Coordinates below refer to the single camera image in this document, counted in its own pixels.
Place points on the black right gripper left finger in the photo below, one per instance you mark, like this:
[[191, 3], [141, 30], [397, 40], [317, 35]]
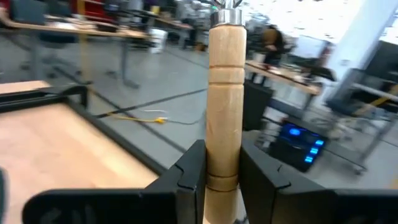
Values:
[[174, 202]]

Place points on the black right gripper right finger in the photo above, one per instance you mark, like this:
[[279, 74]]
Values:
[[280, 202]]

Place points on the black box blue lights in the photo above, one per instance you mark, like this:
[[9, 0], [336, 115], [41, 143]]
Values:
[[295, 146]]

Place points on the black cabinet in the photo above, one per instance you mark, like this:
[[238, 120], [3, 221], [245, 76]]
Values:
[[256, 105]]

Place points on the grey metal cart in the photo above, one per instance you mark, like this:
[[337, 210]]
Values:
[[357, 93]]

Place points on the person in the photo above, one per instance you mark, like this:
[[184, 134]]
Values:
[[273, 40]]

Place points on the wooden workbench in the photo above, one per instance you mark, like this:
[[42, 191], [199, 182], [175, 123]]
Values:
[[77, 31]]

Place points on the blue chair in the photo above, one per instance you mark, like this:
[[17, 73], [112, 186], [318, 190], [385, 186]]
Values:
[[31, 12]]

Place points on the black aluminium table frame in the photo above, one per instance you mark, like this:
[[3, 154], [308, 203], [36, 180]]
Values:
[[31, 101]]

